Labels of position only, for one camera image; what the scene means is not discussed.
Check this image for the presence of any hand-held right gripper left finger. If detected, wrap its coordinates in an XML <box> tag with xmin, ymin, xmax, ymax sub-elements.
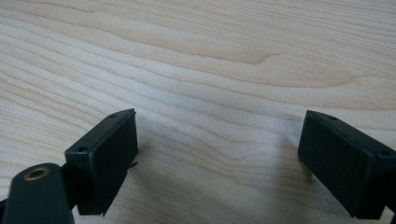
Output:
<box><xmin>64</xmin><ymin>107</ymin><xmax>139</xmax><ymax>217</ymax></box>

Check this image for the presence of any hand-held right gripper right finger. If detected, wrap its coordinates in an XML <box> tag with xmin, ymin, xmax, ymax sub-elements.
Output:
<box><xmin>297</xmin><ymin>109</ymin><xmax>396</xmax><ymax>220</ymax></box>

